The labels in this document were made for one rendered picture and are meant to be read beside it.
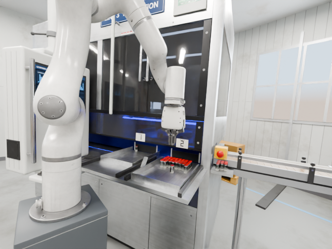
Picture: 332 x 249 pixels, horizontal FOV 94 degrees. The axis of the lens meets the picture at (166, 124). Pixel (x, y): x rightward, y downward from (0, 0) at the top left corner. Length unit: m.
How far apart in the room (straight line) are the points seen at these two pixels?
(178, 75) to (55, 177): 0.57
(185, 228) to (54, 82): 1.14
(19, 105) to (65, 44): 0.68
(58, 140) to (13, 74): 0.72
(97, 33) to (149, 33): 1.02
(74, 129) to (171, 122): 0.38
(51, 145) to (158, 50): 0.50
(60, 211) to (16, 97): 0.77
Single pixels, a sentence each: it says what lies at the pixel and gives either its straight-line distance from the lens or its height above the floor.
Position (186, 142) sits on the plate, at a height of 1.03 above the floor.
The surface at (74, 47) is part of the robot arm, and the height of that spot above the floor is 1.42.
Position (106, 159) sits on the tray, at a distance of 1.10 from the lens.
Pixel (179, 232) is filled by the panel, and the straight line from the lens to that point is 1.34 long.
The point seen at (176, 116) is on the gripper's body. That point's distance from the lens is 0.66.
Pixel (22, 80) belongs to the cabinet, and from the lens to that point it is 1.22.
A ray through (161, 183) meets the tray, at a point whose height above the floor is 0.90.
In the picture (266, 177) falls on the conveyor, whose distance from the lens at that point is 1.16.
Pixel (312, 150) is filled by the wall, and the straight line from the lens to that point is 3.58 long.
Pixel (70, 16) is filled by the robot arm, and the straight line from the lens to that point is 0.66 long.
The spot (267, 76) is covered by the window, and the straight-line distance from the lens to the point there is 3.75.
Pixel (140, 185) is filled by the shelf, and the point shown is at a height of 0.88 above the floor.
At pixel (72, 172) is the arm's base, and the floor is 1.00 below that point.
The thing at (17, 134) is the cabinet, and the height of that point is 1.04.
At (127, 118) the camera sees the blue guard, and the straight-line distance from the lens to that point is 1.28.
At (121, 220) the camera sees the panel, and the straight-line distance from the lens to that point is 1.60.
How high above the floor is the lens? 1.23
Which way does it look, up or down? 5 degrees down
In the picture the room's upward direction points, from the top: 3 degrees clockwise
